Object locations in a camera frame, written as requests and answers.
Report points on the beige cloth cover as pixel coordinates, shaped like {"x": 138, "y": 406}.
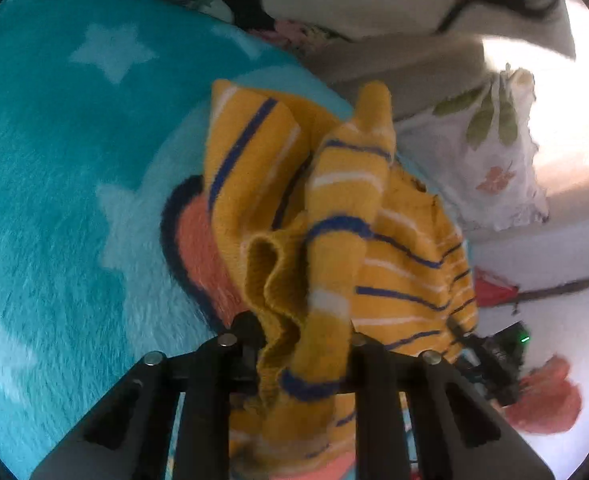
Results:
{"x": 399, "y": 67}

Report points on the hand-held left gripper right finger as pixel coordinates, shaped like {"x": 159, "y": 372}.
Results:
{"x": 389, "y": 410}

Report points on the yellow striped knit sweater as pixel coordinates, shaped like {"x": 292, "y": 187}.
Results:
{"x": 334, "y": 240}

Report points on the red cloth item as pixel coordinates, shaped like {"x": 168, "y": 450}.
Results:
{"x": 494, "y": 290}

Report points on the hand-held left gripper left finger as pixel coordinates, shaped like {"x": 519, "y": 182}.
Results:
{"x": 204, "y": 390}

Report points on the white leaf-print pillow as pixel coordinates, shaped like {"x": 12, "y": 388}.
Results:
{"x": 494, "y": 160}

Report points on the white flower-print bed sheet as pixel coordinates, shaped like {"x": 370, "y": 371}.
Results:
{"x": 539, "y": 400}

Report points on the teal printed fleece blanket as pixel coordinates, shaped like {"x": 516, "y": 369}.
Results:
{"x": 49, "y": 185}

